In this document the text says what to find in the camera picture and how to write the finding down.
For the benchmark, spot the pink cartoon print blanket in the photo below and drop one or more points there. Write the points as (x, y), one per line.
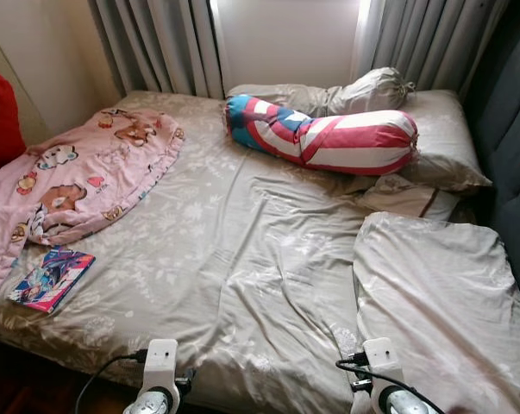
(78, 172)

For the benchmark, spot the bed with grey floral sheet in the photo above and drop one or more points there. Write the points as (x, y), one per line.
(242, 259)

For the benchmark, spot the colourful comic book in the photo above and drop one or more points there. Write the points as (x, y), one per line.
(51, 280)

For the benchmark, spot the folded grey floral duvet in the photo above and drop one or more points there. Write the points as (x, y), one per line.
(441, 302)

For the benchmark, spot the star striped bolster pillow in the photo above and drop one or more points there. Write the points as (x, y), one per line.
(328, 138)

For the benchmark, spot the cream pillow with brown stripe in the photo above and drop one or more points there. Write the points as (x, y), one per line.
(410, 197)

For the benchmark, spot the dark grey upholstered headboard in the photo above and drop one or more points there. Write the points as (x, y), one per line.
(510, 129)

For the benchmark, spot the red fabric cushion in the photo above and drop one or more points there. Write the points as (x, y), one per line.
(1, 121)

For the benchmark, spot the grey pleated curtain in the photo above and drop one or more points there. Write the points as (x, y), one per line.
(156, 43)
(432, 39)

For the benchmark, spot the knotted grey floral pillow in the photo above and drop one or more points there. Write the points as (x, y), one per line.
(372, 88)

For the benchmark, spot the flat grey floral pillow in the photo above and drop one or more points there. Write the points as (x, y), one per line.
(445, 142)

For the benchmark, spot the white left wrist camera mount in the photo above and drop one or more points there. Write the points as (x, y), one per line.
(161, 364)

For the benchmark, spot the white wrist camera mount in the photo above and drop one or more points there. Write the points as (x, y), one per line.
(161, 364)
(383, 362)

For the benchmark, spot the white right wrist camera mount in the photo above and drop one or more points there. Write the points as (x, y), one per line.
(383, 362)

